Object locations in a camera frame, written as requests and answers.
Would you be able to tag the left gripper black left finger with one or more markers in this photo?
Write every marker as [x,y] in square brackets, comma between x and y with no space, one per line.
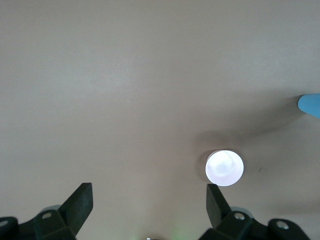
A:
[62,222]

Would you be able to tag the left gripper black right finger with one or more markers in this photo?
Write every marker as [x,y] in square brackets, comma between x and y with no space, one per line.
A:
[225,225]

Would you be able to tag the brown table cover sheet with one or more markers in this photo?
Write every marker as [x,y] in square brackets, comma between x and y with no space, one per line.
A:
[75,75]

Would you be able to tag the blue plastic cup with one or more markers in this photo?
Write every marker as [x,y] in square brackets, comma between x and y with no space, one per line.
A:
[311,103]

